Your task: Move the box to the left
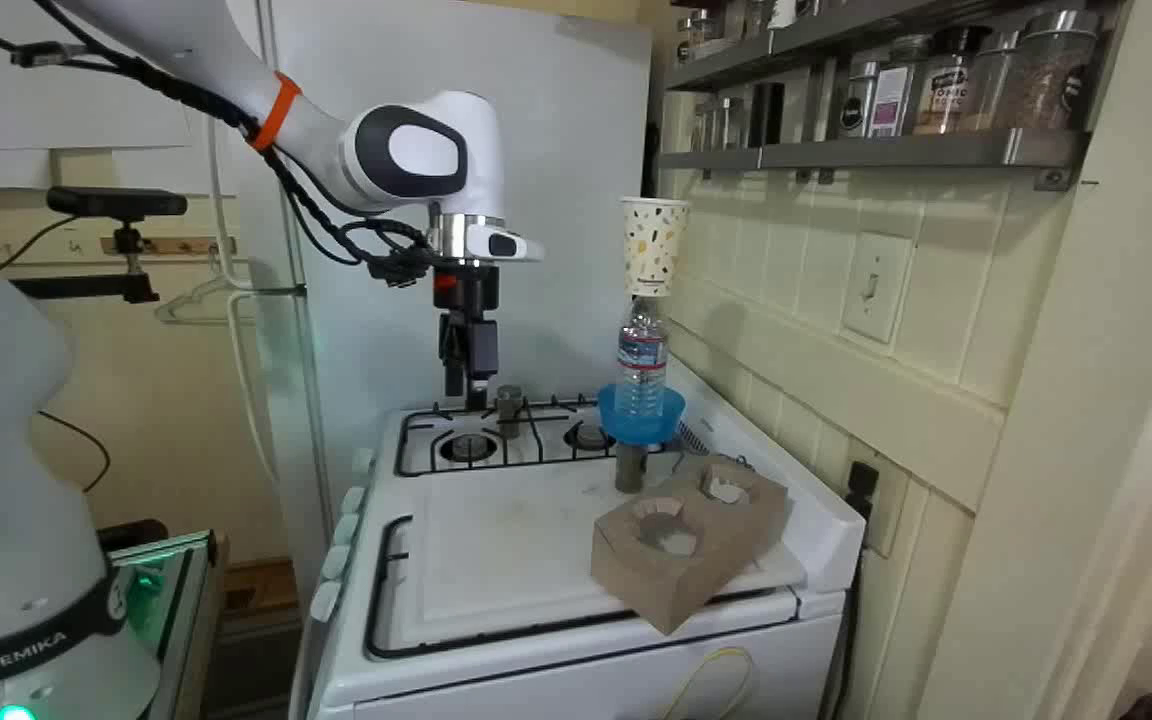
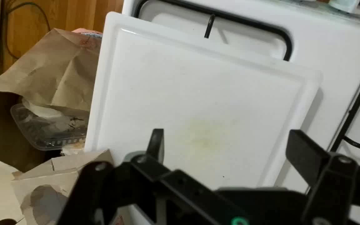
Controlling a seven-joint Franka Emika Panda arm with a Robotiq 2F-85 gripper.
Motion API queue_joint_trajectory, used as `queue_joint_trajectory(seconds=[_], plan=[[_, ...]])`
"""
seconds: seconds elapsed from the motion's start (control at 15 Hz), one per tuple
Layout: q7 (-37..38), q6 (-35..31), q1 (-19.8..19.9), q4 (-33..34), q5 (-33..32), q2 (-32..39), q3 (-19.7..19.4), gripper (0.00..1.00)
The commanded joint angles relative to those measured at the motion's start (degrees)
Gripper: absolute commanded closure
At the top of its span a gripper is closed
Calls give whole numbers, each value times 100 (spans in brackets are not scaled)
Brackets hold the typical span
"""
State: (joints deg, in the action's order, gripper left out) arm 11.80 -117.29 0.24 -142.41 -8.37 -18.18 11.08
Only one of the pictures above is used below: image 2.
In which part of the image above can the white stove with black grates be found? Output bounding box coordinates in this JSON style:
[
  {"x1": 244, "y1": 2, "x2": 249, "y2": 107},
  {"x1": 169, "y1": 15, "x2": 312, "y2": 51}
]
[{"x1": 329, "y1": 61, "x2": 360, "y2": 167}]

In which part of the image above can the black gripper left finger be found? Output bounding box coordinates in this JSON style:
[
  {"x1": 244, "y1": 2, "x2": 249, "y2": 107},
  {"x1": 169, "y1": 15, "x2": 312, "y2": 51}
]
[{"x1": 56, "y1": 127, "x2": 247, "y2": 225}]

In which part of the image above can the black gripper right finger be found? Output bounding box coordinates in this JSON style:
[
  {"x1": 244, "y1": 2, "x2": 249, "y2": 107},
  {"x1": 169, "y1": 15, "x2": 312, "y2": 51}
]
[{"x1": 285, "y1": 129, "x2": 360, "y2": 225}]

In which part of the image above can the clear-lid plastic food container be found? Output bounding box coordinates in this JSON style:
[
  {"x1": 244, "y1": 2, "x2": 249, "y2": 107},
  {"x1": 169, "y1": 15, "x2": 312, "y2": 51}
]
[{"x1": 9, "y1": 99, "x2": 90, "y2": 152}]

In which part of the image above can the black burner grate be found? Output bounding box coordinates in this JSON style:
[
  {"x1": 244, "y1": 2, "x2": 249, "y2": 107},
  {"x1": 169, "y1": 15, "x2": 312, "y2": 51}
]
[{"x1": 134, "y1": 0, "x2": 295, "y2": 62}]

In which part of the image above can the white plastic cutting board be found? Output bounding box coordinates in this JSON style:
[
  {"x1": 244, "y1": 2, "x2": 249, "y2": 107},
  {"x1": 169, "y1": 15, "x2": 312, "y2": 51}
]
[{"x1": 84, "y1": 11, "x2": 324, "y2": 194}]

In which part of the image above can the white gas stove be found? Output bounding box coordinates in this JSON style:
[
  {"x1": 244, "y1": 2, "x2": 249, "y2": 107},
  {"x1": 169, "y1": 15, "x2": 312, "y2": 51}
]
[{"x1": 121, "y1": 0, "x2": 360, "y2": 225}]

